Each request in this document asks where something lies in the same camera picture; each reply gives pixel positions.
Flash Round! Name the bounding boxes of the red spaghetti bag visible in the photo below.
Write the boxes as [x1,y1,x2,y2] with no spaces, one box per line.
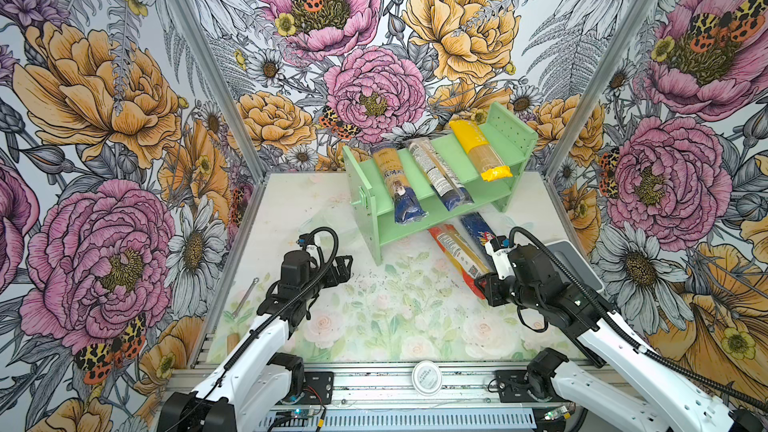
[428,224,490,301]

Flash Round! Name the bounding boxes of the blue Barilla spaghetti box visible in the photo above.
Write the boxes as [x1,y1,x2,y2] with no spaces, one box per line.
[460,212,496,251]

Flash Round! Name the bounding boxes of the blue-bottom Arko spaghetti bag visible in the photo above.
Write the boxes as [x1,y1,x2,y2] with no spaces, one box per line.
[372,143,427,225]

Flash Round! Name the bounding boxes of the clear white-label spaghetti bag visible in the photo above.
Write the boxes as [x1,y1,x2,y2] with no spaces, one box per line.
[407,138,474,211]

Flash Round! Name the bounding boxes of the yellow spaghetti bag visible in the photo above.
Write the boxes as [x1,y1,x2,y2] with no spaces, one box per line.
[449,120,513,182]

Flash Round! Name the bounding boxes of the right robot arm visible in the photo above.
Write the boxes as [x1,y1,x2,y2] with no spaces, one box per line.
[475,236,763,431]

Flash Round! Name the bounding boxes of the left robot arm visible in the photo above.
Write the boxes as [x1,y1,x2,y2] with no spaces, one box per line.
[156,250,353,431]

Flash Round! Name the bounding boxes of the green wooden shelf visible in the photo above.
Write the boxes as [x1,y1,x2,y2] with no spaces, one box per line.
[342,103,538,264]

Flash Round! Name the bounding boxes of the small wooden stick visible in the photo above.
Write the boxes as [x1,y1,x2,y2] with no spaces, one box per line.
[232,277,259,319]

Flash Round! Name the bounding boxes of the white round lid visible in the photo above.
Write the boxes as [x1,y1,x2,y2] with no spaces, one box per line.
[411,360,443,396]

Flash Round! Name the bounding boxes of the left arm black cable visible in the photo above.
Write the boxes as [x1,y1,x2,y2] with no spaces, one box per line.
[221,226,340,367]

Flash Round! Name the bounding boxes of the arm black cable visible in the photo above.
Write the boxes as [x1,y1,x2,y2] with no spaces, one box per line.
[221,226,340,367]
[508,226,768,412]

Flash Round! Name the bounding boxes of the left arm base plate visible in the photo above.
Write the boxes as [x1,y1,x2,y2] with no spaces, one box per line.
[296,371,335,406]

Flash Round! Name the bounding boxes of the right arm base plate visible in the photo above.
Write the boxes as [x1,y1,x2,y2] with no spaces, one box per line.
[494,370,555,403]

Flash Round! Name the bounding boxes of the aluminium front rail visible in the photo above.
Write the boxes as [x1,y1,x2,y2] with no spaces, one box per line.
[306,362,527,410]

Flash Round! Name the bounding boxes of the white vented cable duct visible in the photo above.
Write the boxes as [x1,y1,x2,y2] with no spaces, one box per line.
[275,408,537,431]

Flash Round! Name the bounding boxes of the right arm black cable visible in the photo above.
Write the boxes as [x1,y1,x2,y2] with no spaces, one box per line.
[508,226,768,412]

